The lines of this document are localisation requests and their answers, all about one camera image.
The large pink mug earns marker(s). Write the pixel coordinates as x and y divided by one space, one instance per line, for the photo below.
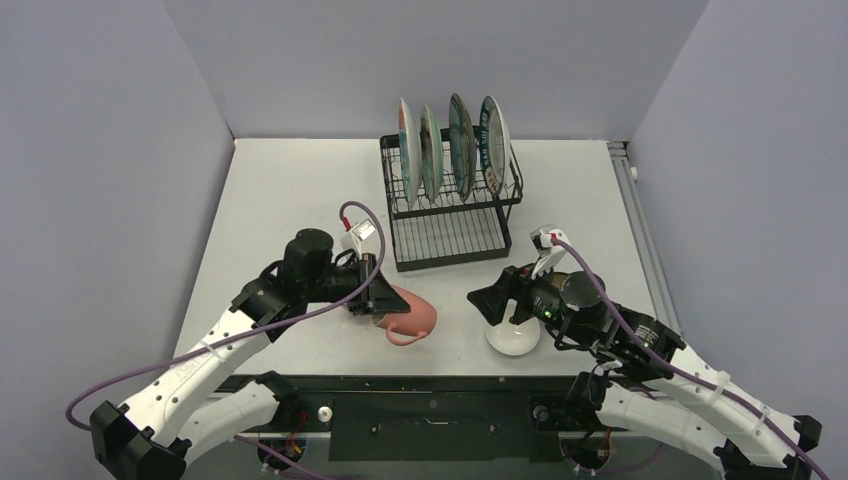
403 329

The white bowl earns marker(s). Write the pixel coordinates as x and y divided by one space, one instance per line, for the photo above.
514 340

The blue glazed plate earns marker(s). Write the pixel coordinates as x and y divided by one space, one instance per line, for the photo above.
462 146

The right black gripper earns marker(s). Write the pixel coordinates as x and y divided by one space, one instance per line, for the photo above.
519 300

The red and blue plate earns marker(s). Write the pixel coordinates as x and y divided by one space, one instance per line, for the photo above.
410 151

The light teal flower plate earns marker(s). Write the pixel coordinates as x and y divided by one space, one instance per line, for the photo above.
432 153

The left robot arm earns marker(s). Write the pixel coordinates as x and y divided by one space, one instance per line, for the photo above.
158 432

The black base panel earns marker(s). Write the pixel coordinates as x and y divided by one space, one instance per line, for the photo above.
440 418

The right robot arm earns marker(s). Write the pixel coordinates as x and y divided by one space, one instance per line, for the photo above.
704 413

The black wire dish rack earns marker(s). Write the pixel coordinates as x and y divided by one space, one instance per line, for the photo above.
448 230

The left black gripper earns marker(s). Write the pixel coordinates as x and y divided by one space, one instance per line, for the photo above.
381 294

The green rimmed white plate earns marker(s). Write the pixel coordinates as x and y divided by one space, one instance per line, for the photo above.
494 145

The aluminium rail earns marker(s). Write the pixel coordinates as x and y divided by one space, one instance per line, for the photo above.
626 176

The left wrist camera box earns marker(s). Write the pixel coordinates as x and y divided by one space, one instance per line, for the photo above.
354 239

